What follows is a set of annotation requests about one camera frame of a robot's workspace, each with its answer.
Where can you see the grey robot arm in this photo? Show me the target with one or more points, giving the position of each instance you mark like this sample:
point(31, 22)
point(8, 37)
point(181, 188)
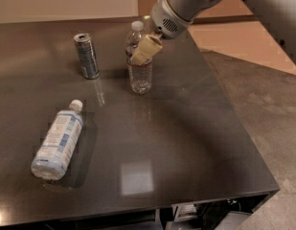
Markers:
point(278, 17)

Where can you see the clear plastic water bottle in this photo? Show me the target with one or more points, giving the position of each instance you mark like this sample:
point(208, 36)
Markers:
point(140, 75)

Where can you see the white blue lying bottle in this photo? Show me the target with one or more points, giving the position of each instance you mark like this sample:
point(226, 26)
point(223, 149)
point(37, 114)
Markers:
point(55, 153)

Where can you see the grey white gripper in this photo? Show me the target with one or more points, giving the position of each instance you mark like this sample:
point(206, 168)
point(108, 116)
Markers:
point(167, 20)

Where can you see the silver blue redbull can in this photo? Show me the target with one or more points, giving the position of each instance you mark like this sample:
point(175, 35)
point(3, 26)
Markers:
point(87, 56)

